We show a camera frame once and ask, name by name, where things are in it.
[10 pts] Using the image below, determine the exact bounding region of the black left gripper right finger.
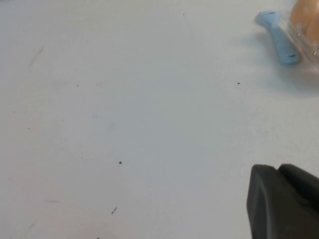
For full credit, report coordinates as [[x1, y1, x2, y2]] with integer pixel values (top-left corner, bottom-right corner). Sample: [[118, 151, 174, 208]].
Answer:
[[277, 163, 319, 214]]

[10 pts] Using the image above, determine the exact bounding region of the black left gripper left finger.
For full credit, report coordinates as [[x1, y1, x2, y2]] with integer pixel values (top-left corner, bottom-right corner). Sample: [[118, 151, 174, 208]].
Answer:
[[246, 164, 319, 239]]

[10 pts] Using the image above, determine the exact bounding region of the orange-brown egg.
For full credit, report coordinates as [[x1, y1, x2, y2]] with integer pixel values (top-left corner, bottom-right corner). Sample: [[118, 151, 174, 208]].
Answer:
[[291, 0, 319, 26], [306, 17, 319, 41]]

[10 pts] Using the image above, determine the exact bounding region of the clear plastic egg tray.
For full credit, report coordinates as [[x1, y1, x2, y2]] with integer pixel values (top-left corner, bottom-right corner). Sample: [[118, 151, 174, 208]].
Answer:
[[280, 0, 319, 67]]

